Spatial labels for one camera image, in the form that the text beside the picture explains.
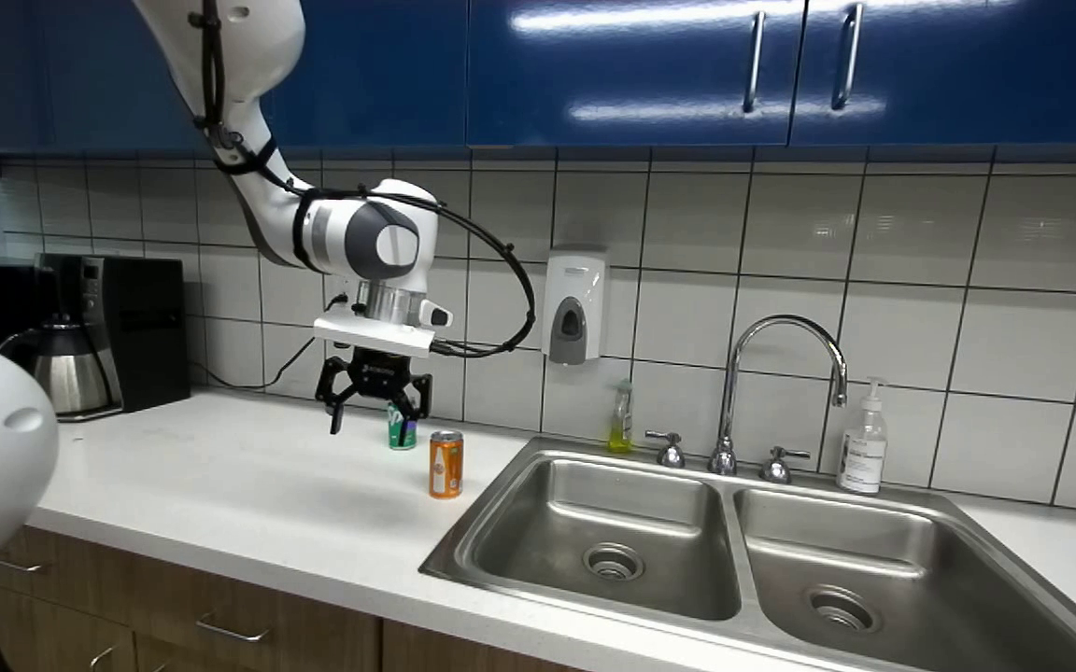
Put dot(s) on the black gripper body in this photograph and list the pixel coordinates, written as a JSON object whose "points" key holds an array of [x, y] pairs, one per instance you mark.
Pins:
{"points": [[380, 374]]}

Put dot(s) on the orange soda can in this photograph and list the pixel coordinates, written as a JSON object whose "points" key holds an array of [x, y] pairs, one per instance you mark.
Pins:
{"points": [[445, 468]]}

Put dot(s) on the green soda can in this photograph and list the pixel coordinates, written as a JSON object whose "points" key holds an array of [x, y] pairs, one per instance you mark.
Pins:
{"points": [[396, 433]]}

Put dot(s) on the stainless steel double sink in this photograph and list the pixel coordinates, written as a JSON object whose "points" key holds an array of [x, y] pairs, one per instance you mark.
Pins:
{"points": [[811, 560]]}

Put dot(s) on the black coffee maker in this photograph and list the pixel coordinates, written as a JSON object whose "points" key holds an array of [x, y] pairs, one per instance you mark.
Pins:
{"points": [[147, 321]]}

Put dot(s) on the green dish soap bottle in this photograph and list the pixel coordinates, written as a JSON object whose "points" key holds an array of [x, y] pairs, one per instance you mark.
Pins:
{"points": [[620, 430]]}

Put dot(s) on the steel coffee carafe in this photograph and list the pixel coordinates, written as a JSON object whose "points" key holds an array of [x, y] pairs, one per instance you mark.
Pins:
{"points": [[66, 374]]}

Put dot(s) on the wooden base cabinet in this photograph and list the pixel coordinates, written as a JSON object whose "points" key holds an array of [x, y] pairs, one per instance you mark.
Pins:
{"points": [[127, 611]]}

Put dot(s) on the chrome gooseneck faucet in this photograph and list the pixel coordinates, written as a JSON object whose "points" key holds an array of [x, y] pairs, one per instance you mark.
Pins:
{"points": [[727, 396]]}

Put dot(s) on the clear pump sanitizer bottle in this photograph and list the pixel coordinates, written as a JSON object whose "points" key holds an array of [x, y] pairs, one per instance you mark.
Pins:
{"points": [[863, 453]]}

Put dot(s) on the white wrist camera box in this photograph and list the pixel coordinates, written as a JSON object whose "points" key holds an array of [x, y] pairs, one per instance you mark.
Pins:
{"points": [[376, 333]]}

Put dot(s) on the white wall soap dispenser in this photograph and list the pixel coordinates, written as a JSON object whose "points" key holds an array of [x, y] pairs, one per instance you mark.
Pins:
{"points": [[577, 301]]}

